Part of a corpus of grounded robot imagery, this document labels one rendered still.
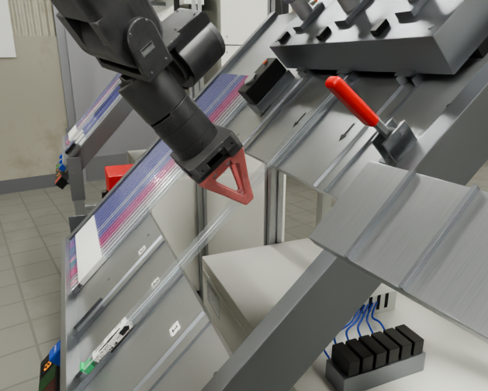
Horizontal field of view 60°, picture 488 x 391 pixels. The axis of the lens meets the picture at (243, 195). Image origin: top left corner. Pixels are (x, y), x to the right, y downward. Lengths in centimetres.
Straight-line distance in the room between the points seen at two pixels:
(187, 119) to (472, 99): 28
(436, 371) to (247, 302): 37
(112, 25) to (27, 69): 368
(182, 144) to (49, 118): 367
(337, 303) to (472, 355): 51
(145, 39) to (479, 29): 31
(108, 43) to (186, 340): 30
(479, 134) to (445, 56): 8
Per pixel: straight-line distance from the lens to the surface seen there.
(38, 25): 412
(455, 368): 83
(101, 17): 40
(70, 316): 73
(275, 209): 116
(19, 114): 409
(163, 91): 46
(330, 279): 37
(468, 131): 42
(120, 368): 55
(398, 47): 48
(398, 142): 41
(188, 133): 47
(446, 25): 45
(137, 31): 42
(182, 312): 50
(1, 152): 412
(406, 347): 75
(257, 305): 91
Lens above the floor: 111
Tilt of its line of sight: 18 degrees down
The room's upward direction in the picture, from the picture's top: straight up
